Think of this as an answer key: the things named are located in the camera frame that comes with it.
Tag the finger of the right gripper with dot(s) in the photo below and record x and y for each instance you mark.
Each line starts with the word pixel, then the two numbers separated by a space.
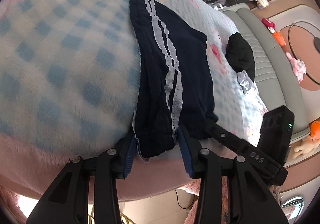
pixel 267 168

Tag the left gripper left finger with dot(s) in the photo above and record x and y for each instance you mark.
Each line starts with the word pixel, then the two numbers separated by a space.
pixel 66 199

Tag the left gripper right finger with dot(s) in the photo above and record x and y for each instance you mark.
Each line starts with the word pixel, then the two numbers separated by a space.
pixel 249 199

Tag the navy blue striped shorts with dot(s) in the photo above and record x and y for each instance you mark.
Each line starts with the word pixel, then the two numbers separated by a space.
pixel 176 87

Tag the grey upholstered headboard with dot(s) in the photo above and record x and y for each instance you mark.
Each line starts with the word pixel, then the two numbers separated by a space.
pixel 277 85

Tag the pink bunny plush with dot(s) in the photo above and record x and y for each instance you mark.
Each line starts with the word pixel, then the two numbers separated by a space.
pixel 298 67

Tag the black folded garment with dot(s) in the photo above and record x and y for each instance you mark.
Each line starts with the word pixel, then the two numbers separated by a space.
pixel 239 55

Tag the orange plush toy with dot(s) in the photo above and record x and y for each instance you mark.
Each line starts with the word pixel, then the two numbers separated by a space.
pixel 279 38

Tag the red plush toy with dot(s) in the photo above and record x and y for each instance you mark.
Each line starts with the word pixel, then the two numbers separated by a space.
pixel 269 25

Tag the blue checkered cartoon blanket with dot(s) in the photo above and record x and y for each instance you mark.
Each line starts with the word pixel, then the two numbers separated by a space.
pixel 70 79

